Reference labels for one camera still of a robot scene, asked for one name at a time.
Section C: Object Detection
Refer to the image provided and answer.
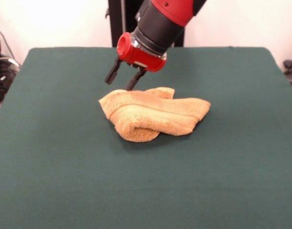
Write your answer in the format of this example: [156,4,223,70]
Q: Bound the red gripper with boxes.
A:
[104,32,168,91]

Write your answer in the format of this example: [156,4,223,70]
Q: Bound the tan terry towel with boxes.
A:
[98,87,211,143]

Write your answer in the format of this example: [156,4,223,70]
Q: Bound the dark green table cloth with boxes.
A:
[0,47,292,229]

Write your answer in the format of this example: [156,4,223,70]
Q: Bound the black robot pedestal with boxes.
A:
[104,0,186,48]

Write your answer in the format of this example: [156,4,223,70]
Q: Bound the black cable bundle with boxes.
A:
[0,56,20,104]

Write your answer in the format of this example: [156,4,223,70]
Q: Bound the thin black cable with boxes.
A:
[0,21,19,66]

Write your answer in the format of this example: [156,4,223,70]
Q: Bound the black device with cables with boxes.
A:
[282,59,292,94]

